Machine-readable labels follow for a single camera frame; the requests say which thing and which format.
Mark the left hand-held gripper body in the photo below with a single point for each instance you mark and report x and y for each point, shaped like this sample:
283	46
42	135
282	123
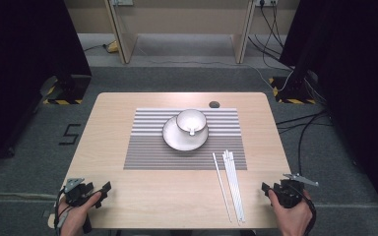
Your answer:
77	195

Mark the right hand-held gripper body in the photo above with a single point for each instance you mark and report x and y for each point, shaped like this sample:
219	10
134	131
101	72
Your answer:
288	195

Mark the white saucer with dark rim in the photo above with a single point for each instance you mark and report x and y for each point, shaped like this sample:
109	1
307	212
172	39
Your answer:
177	141

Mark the person's left hand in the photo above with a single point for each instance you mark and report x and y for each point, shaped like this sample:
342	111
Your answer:
74	218

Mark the person's right hand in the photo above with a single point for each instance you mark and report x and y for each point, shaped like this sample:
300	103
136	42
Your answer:
293	221

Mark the grey tape piece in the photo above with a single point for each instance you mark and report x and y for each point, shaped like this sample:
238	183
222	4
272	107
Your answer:
47	213

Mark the grey striped placemat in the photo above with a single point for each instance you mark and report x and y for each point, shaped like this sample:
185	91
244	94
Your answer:
144	157

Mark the dark round table grommet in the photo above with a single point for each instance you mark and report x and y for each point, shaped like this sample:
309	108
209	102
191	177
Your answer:
214	104

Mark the stand base with hazard tape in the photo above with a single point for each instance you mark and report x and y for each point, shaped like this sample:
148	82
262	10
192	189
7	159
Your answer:
292	90
75	88

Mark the white cup with dark rim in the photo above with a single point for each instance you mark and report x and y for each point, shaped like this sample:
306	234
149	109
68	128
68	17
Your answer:
190	119

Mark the dark curtain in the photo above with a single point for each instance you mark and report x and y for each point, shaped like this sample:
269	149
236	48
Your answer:
357	82
13	65

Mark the yellow object on floor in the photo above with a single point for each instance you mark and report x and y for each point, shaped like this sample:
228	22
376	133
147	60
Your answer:
112	47

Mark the wooden desk side panel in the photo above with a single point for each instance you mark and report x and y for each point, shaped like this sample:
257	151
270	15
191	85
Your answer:
121	32
242	32

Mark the wall socket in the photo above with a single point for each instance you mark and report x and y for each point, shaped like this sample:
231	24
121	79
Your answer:
121	2
265	2

